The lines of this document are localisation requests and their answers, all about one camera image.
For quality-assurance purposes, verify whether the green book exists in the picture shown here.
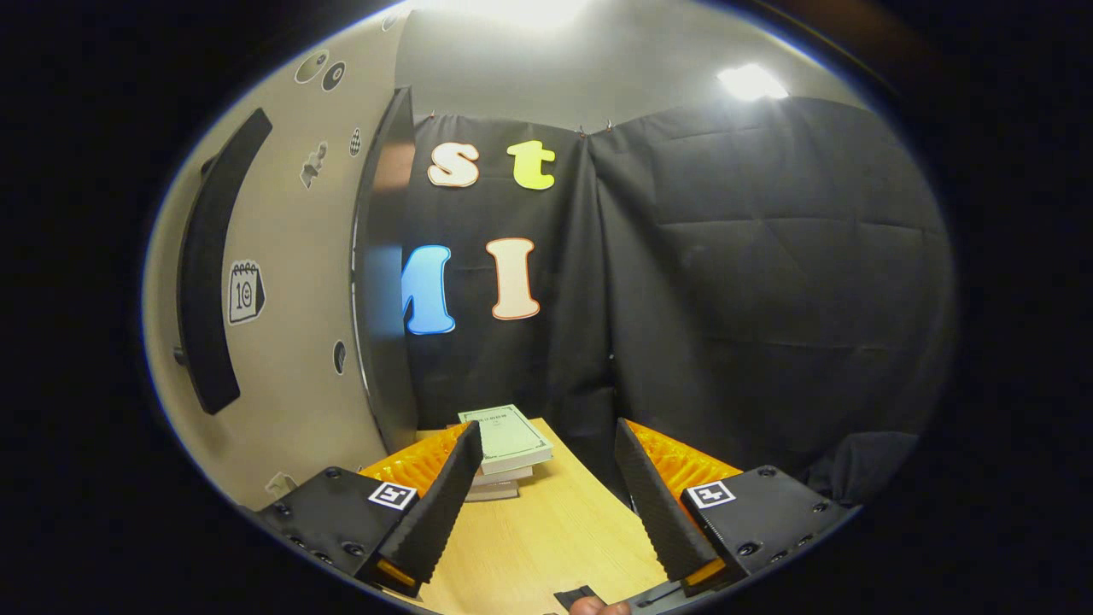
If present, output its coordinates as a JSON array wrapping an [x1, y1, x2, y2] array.
[[458, 404, 554, 476]]

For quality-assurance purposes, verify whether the black cabinet door handle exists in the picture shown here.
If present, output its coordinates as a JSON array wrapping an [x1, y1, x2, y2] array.
[[173, 108, 274, 416]]

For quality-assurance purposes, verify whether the brown book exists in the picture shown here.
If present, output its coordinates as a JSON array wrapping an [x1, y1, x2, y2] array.
[[472, 466, 535, 488]]

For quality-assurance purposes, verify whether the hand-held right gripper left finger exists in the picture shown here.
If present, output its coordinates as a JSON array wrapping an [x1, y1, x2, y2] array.
[[235, 420, 484, 599]]

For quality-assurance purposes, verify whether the dark grey cabinet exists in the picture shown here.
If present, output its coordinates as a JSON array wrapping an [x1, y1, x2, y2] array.
[[350, 85, 421, 455]]

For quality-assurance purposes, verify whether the black backdrop cloth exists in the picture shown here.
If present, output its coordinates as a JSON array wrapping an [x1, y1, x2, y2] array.
[[401, 96, 957, 505]]

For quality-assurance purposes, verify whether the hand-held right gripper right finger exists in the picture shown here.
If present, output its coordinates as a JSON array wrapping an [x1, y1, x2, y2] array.
[[613, 417, 859, 599]]

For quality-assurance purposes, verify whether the ceiling light panel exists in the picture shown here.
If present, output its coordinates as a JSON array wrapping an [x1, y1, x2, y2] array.
[[716, 63, 791, 102]]

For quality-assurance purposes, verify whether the grey cabinet door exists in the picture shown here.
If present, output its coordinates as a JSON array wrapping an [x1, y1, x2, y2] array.
[[141, 9, 402, 513]]

